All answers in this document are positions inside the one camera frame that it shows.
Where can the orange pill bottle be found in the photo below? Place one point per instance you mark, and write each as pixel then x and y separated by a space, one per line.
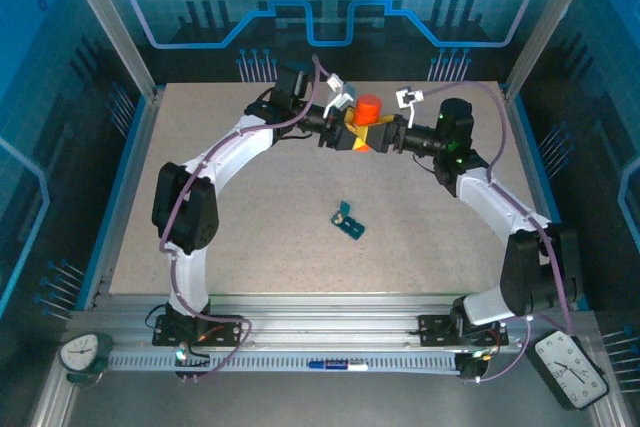
pixel 369 109

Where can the teal pill organizer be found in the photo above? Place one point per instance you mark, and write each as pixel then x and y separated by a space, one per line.
pixel 352 228

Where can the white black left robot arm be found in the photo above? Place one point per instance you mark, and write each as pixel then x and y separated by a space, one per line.
pixel 225 147

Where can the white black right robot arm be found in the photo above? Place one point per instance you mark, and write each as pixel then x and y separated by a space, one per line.
pixel 495 202

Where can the blue white marker pen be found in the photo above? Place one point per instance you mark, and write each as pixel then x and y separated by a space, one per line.
pixel 337 365

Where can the black rectangular clock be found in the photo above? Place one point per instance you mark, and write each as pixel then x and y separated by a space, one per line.
pixel 570 372

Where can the round green clock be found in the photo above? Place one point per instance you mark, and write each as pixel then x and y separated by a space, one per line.
pixel 80 351

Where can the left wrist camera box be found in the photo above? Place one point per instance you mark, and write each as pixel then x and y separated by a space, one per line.
pixel 340 99

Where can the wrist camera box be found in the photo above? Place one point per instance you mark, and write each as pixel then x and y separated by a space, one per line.
pixel 407 97
pixel 340 99

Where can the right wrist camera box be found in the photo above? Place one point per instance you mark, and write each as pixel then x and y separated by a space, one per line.
pixel 407 97

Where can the aluminium frame post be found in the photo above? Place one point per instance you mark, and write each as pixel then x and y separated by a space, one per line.
pixel 539 37
pixel 121 37

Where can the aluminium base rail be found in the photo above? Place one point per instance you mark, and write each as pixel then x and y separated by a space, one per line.
pixel 325 312

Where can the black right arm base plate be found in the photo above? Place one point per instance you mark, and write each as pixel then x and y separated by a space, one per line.
pixel 432 332

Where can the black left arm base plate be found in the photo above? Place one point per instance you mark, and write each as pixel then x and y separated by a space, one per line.
pixel 227 329

